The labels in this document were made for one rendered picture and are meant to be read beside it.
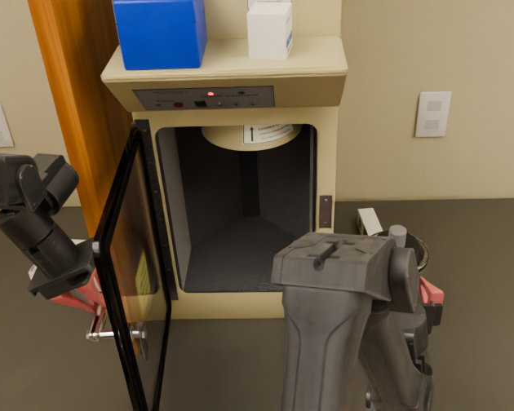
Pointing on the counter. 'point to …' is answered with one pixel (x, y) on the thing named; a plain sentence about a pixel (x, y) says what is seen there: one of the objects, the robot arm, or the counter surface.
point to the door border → (112, 286)
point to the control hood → (245, 73)
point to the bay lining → (233, 186)
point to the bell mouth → (250, 135)
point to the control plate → (266, 98)
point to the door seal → (115, 274)
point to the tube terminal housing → (223, 24)
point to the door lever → (99, 326)
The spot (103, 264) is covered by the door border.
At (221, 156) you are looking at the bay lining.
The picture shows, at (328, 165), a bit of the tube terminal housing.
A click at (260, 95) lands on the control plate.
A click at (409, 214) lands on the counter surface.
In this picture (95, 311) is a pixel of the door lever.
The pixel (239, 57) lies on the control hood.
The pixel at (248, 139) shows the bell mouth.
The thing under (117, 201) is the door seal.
